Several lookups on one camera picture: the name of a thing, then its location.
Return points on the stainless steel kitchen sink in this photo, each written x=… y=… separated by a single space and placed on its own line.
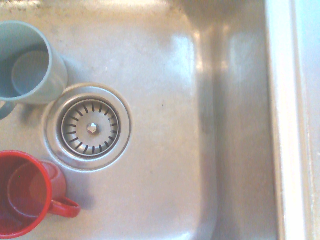
x=162 y=62

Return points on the round metal drain strainer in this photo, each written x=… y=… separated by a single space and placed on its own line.
x=91 y=127

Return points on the grey plastic cup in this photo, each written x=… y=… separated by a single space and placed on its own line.
x=27 y=72

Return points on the red plastic mug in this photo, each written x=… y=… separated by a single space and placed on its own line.
x=25 y=192

